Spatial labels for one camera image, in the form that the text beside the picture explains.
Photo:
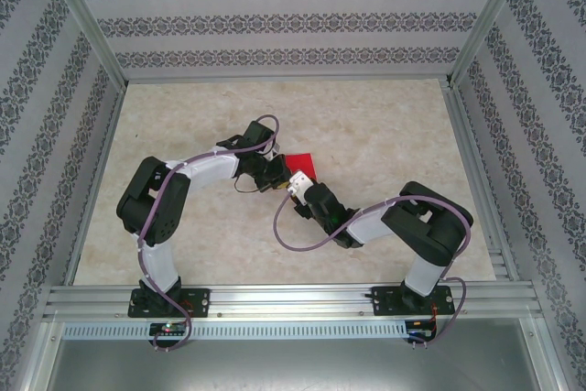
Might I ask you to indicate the grey sheet metal tray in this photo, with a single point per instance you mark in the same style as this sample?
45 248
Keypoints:
293 363

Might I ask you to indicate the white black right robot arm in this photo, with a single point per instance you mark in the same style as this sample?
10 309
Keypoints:
423 272

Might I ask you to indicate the red cloth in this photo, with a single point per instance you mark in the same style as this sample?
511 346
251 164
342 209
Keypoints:
303 163

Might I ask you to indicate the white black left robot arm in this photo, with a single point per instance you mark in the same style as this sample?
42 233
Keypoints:
158 263

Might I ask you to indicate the thin aluminium wall rail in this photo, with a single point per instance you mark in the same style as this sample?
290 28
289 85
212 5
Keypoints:
284 79

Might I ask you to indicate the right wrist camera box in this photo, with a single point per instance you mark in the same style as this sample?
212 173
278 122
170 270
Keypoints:
300 182

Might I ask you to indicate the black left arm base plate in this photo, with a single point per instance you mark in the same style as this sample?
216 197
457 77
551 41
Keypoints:
201 301

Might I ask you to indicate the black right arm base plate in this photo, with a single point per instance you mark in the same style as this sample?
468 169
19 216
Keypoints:
384 301

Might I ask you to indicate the aluminium frame post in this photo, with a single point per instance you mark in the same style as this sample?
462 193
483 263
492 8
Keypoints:
485 20
87 20

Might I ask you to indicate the small circuit board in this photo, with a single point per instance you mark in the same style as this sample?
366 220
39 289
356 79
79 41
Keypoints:
420 328
168 329

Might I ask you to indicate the aluminium side rail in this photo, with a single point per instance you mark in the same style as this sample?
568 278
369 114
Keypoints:
94 189
480 157

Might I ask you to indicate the aluminium mounting rail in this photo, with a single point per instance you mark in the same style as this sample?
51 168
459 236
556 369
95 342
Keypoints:
293 299

